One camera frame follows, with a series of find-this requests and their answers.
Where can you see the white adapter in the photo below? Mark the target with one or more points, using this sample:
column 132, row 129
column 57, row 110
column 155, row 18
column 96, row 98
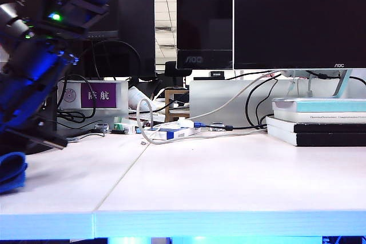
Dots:
column 186, row 122

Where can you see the blue VGA connector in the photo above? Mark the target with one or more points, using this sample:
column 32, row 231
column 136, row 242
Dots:
column 200, row 125

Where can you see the brown wooden shelf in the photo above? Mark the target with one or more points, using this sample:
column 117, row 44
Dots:
column 168, row 107

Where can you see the black monitor with orange logo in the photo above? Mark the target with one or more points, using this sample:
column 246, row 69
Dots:
column 110, row 18

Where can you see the black monitor stand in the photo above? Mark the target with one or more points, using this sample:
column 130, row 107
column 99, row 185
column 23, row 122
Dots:
column 51, row 112

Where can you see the right wrist camera green light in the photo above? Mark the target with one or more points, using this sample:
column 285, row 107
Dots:
column 74, row 18

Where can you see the teal cover book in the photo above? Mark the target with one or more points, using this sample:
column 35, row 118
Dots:
column 328, row 105

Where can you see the blue microfibre rag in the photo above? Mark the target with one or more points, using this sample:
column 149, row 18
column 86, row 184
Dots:
column 11, row 169

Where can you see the grey desk partition panel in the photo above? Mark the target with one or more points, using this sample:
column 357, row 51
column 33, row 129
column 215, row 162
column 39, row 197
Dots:
column 217, row 95

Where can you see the purple name sign holder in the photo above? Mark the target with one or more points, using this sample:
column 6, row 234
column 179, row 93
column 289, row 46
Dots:
column 98, row 95

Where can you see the silver monitor stand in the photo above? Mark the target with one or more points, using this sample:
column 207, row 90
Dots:
column 342, row 84

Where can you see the black monitor back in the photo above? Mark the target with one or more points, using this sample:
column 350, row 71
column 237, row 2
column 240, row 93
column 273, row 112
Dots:
column 137, row 27

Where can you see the black AOC monitor with bezel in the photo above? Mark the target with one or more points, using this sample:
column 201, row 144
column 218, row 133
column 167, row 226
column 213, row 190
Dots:
column 204, row 21

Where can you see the white spine book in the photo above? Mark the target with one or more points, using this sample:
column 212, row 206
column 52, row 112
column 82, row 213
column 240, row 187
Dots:
column 300, row 117

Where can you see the small grey clip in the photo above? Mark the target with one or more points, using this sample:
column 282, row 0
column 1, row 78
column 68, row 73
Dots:
column 218, row 125

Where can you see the white paper bag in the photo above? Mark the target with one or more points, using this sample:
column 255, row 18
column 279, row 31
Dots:
column 137, row 95

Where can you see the blue and white box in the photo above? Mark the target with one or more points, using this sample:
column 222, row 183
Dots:
column 171, row 135

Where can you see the black office chair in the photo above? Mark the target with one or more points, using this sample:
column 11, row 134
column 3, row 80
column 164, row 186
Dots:
column 174, row 69

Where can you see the blue-black right gripper body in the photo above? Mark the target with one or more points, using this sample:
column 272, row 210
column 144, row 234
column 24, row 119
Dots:
column 31, row 84

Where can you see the small clear plastic holder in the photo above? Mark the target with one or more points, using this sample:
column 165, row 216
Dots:
column 102, row 127

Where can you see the right black AOC monitor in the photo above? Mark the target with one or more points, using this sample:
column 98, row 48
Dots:
column 300, row 12

